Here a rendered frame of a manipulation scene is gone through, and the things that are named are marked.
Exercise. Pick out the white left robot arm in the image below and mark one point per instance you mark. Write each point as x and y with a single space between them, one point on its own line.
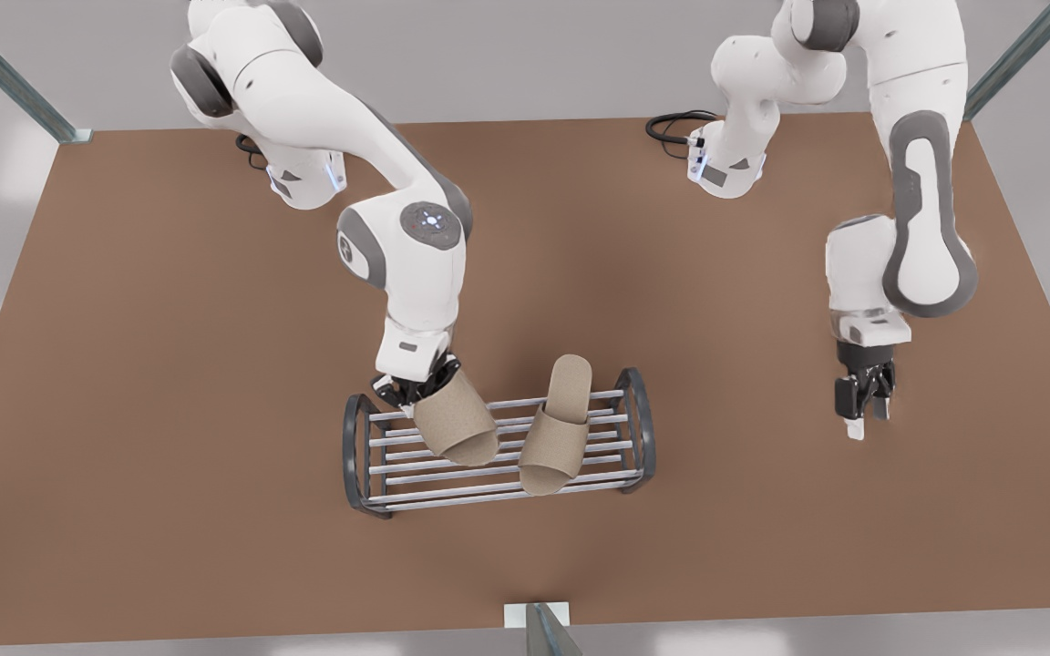
921 182

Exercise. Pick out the beige slipper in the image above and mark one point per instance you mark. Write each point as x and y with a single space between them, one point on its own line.
558 428
455 422

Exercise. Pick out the grey metal shoe rack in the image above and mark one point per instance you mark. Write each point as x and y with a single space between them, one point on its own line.
498 446

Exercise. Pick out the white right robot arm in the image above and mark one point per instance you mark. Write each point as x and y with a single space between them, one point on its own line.
306 100

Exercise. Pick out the silver frame post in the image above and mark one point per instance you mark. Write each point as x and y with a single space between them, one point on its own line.
543 630
10 77
1017 55

